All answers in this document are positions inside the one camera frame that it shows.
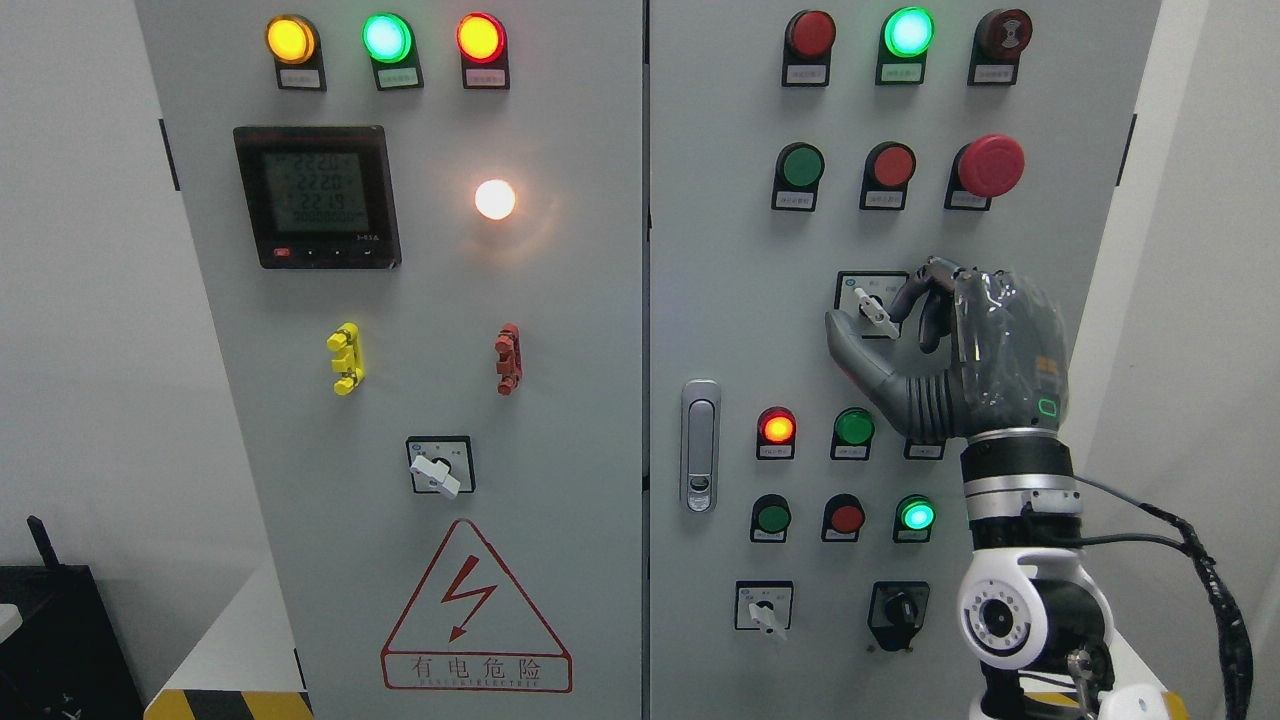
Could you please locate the red indicator lamp top right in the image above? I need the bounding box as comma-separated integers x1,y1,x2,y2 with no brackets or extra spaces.
781,9,837,87

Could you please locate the cabinet door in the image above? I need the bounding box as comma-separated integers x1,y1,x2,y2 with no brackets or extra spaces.
136,1,645,719
648,1,1160,719

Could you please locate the red-orange indicator lamp top left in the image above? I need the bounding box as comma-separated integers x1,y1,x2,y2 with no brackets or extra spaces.
454,12,509,90

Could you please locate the black key selector switch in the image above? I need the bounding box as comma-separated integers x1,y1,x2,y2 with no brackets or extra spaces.
867,582,931,652

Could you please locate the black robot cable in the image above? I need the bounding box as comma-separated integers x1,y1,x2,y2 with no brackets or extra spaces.
1030,475,1256,720

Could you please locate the gray rotary switch bottom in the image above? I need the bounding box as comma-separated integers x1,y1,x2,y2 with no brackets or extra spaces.
733,580,795,642

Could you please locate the yellow indicator lamp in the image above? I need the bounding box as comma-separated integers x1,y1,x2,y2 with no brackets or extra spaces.
264,14,326,92

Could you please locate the silver door latch handle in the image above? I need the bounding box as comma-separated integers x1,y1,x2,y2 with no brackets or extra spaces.
678,379,721,512

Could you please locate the red push button lower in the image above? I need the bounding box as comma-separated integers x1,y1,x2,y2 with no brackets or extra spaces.
820,493,867,543

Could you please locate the red push button upper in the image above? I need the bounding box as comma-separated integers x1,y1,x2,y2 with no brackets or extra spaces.
859,141,916,211

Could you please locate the red lit indicator lamp middle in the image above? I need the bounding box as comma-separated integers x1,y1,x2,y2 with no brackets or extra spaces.
756,406,797,460

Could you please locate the green indicator lamp middle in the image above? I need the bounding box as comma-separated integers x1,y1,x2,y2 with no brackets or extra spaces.
829,407,876,461

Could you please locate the gray rotary switch left door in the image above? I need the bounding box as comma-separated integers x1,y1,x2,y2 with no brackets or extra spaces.
404,436,476,498

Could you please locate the black digital power meter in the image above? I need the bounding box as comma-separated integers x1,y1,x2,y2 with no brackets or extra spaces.
233,126,402,269

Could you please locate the gray robotic hand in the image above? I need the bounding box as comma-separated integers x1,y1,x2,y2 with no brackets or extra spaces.
826,256,1069,445

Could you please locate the black box with antenna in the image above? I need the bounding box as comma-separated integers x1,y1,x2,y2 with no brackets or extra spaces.
1,516,145,719

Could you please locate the red push button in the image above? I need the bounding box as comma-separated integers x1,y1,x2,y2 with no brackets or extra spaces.
820,493,867,543
859,141,916,211

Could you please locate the gray rotary switch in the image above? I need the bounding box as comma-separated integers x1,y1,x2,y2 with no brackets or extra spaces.
835,272,908,340
733,580,795,642

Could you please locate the red emergency stop button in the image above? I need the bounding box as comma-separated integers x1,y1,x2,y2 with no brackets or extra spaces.
943,135,1027,211

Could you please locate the white glowing lamp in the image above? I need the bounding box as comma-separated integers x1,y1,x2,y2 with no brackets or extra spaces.
474,178,518,222

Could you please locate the dark red buzzer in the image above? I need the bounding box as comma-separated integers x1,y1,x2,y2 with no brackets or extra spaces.
966,8,1034,86

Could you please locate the green push button upper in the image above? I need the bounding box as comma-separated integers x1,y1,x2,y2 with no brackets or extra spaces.
771,142,826,211

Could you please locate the green lit lamp top right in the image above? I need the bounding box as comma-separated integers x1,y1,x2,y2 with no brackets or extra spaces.
876,6,934,86

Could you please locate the left cabinet door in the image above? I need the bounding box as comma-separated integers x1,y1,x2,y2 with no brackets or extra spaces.
136,1,645,719

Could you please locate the red electric hazard warning sticker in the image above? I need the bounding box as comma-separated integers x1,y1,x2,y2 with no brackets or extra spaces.
381,518,573,693

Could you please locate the right cabinet door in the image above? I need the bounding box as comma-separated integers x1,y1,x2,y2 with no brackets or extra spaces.
648,1,1160,719

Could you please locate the green indicator lamp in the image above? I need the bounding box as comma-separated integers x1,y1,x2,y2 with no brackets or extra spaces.
361,12,424,91
829,407,876,461

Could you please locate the green indicator lamp top left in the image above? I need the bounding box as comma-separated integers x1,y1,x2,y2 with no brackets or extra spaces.
361,12,424,91

